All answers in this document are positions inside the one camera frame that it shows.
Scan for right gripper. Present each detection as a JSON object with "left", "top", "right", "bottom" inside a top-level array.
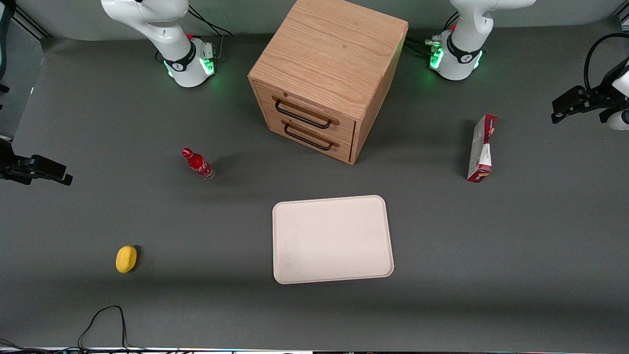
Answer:
[{"left": 0, "top": 140, "right": 74, "bottom": 187}]

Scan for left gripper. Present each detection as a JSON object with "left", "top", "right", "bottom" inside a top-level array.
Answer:
[{"left": 551, "top": 63, "right": 629, "bottom": 124}]

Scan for red cookie box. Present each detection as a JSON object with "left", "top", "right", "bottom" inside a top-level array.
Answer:
[{"left": 466, "top": 114, "right": 499, "bottom": 183}]

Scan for beige plastic tray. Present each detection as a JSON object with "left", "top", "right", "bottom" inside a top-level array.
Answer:
[{"left": 272, "top": 195, "right": 395, "bottom": 285}]

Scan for yellow lemon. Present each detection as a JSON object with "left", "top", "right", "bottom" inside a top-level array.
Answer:
[{"left": 115, "top": 245, "right": 138, "bottom": 274}]

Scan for red cola bottle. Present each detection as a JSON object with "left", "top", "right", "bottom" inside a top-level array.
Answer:
[{"left": 181, "top": 147, "right": 216, "bottom": 180}]

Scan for wooden drawer cabinet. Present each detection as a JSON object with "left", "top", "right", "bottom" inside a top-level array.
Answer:
[{"left": 248, "top": 0, "right": 409, "bottom": 165}]

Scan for wooden drawer front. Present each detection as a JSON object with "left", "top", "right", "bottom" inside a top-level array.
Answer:
[
  {"left": 253, "top": 80, "right": 356, "bottom": 144},
  {"left": 264, "top": 112, "right": 352, "bottom": 164}
]

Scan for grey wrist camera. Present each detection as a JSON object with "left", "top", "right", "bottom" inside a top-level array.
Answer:
[{"left": 600, "top": 109, "right": 629, "bottom": 131}]

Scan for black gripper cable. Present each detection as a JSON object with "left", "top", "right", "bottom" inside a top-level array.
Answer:
[{"left": 583, "top": 32, "right": 629, "bottom": 92}]

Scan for black hanging cable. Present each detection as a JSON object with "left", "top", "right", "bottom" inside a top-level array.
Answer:
[{"left": 0, "top": 0, "right": 14, "bottom": 95}]

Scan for black looped cable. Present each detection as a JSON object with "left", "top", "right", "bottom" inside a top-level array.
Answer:
[{"left": 78, "top": 305, "right": 132, "bottom": 353}]

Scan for black arm base cables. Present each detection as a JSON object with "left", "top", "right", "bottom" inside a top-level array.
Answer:
[
  {"left": 187, "top": 4, "right": 233, "bottom": 59},
  {"left": 405, "top": 11, "right": 460, "bottom": 59}
]

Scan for black drawer handle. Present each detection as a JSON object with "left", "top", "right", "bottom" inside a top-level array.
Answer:
[
  {"left": 274, "top": 99, "right": 335, "bottom": 130},
  {"left": 284, "top": 122, "right": 336, "bottom": 151}
]

